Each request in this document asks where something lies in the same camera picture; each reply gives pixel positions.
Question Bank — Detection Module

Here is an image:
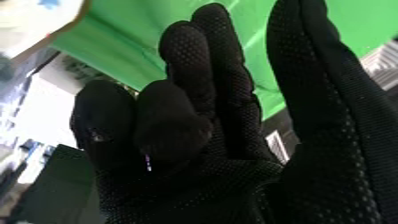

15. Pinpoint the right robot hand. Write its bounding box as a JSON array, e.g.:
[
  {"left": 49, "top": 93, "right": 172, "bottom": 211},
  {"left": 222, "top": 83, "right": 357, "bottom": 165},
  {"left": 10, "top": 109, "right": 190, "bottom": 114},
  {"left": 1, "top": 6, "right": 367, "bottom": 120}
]
[{"left": 67, "top": 0, "right": 398, "bottom": 224}]

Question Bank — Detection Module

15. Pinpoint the white sheet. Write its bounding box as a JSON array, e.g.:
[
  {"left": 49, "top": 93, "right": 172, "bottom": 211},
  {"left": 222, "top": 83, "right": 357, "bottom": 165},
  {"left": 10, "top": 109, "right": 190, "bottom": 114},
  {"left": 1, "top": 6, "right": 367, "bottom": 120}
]
[{"left": 0, "top": 0, "right": 87, "bottom": 59}]

